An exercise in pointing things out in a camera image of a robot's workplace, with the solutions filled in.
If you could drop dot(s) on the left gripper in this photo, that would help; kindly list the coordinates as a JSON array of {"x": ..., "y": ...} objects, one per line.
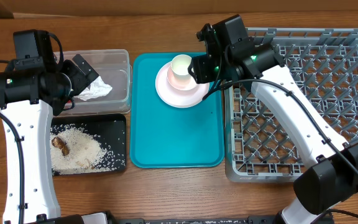
[{"x": 82, "y": 80}]

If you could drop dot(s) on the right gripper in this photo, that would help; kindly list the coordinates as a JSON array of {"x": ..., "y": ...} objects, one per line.
[{"x": 199, "y": 70}]

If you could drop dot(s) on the white napkin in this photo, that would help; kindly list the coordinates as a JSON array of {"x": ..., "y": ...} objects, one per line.
[{"x": 98, "y": 88}]

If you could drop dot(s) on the pink bowl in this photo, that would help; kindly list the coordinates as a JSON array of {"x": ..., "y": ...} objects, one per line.
[{"x": 180, "y": 82}]

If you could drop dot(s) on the white cup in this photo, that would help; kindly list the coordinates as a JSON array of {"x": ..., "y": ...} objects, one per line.
[{"x": 179, "y": 66}]

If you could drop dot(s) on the white round plate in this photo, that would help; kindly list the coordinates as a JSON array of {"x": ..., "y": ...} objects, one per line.
[{"x": 174, "y": 97}]

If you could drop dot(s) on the white rice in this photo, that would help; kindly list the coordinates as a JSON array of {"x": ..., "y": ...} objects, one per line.
[{"x": 85, "y": 149}]

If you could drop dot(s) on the brown food piece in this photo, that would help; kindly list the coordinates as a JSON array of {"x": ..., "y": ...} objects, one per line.
[{"x": 61, "y": 145}]

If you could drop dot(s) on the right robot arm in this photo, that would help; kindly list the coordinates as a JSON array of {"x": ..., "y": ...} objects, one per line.
[{"x": 331, "y": 175}]

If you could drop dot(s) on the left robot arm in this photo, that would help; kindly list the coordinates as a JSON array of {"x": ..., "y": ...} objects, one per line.
[{"x": 30, "y": 96}]

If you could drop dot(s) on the grey dishwasher rack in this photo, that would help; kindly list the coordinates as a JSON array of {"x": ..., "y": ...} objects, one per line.
[{"x": 324, "y": 65}]

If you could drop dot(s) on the clear plastic bin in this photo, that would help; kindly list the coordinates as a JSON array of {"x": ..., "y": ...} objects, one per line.
[{"x": 114, "y": 68}]

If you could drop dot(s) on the black tray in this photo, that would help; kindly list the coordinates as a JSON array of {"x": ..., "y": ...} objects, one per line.
[{"x": 113, "y": 130}]

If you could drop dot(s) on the teal serving tray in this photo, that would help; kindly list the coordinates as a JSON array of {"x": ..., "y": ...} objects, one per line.
[{"x": 163, "y": 136}]

